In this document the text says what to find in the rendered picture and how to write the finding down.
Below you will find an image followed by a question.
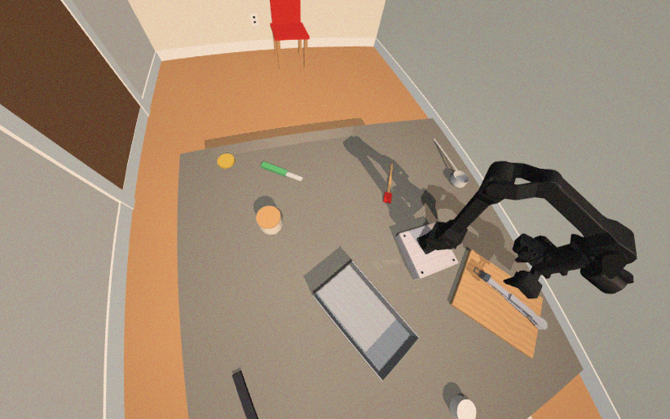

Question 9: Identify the white cylindrical container with orange lid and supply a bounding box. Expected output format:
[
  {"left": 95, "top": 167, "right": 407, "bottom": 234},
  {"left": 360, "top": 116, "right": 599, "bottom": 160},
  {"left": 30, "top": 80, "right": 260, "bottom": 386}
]
[{"left": 256, "top": 206, "right": 283, "bottom": 235}]

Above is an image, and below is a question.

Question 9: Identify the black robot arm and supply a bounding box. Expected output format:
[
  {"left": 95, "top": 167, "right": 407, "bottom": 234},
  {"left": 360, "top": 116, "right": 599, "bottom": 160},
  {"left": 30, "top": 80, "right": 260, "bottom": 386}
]
[{"left": 417, "top": 161, "right": 637, "bottom": 294}]

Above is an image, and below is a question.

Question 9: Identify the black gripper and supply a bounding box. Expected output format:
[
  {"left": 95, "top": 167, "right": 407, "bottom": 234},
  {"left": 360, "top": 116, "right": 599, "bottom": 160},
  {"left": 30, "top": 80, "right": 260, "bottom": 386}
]
[{"left": 503, "top": 236, "right": 568, "bottom": 299}]

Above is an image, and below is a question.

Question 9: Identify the light wooden board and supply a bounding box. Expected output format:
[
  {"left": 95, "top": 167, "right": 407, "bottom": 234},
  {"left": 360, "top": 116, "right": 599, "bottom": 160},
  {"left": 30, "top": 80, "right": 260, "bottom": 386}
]
[{"left": 449, "top": 249, "right": 543, "bottom": 359}]

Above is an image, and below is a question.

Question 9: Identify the grey rectangular tin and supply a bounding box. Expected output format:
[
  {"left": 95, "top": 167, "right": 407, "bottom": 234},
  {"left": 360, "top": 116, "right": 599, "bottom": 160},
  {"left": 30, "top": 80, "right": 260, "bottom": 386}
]
[{"left": 312, "top": 260, "right": 420, "bottom": 382}]

